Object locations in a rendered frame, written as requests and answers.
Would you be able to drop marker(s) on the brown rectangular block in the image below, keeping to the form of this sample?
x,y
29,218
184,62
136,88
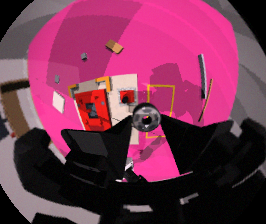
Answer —
x,y
116,48

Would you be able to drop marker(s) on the grey rectangular bar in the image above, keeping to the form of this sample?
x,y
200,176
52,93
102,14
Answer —
x,y
203,76

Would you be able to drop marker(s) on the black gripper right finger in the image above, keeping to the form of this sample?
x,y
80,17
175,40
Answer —
x,y
188,141

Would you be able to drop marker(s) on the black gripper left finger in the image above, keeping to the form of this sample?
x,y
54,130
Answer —
x,y
112,144

